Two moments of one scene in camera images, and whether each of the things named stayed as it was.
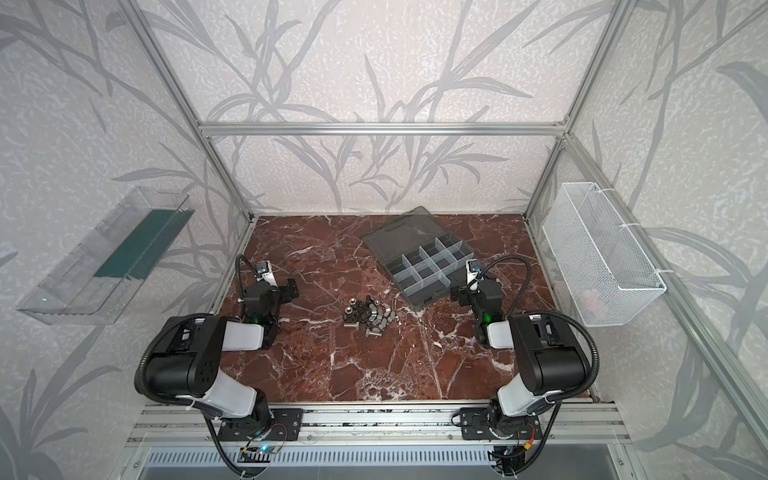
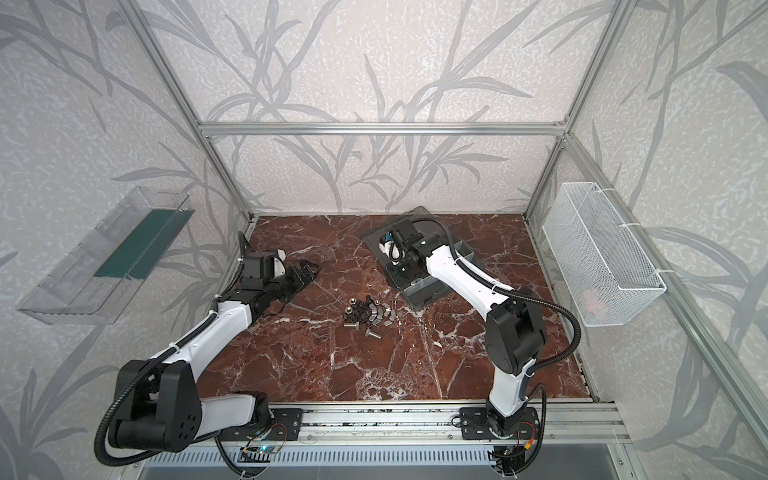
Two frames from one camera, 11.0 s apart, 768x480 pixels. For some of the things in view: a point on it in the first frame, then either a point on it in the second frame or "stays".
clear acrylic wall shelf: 102,273 stays
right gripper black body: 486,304 → 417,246
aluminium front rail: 380,424 stays
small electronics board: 256,454 stays
